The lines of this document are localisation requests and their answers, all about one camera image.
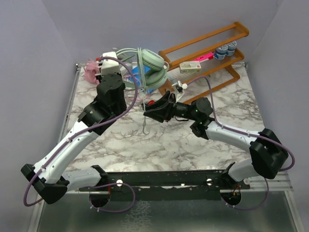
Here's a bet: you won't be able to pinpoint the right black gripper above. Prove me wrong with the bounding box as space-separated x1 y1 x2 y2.
143 91 198 124

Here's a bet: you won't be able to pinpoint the mint green headphones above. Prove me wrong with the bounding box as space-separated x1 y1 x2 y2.
116 48 169 89

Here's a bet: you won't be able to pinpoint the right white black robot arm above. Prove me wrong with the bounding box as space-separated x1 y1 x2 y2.
143 91 288 189

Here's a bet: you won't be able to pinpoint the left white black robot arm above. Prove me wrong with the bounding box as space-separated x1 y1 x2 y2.
21 74 126 204

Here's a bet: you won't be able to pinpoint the pink grey headphones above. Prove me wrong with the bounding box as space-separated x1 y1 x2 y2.
83 58 100 84

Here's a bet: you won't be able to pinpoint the blue notebook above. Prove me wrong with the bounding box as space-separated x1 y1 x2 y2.
127 66 154 93

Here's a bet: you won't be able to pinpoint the white green red box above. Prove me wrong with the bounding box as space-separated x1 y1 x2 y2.
179 61 201 73

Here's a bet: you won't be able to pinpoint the wooden three-tier rack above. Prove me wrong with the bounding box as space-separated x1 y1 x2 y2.
158 22 249 95

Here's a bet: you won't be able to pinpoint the pink marker pen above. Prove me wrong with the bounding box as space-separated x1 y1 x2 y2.
195 52 213 62

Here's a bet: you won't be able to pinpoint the blue white jar left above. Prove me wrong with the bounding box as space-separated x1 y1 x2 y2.
214 44 228 60

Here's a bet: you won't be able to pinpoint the blue white jar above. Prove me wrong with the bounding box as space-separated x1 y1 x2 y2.
214 44 228 60
225 41 238 56

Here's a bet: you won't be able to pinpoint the blue white jar right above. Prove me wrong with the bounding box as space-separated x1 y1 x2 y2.
225 41 238 56

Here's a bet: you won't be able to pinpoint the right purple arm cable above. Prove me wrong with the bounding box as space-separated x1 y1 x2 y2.
185 75 295 210

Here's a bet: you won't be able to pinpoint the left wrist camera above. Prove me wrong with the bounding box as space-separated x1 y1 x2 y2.
96 51 120 77

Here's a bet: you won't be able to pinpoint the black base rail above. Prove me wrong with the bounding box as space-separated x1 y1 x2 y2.
79 170 250 201

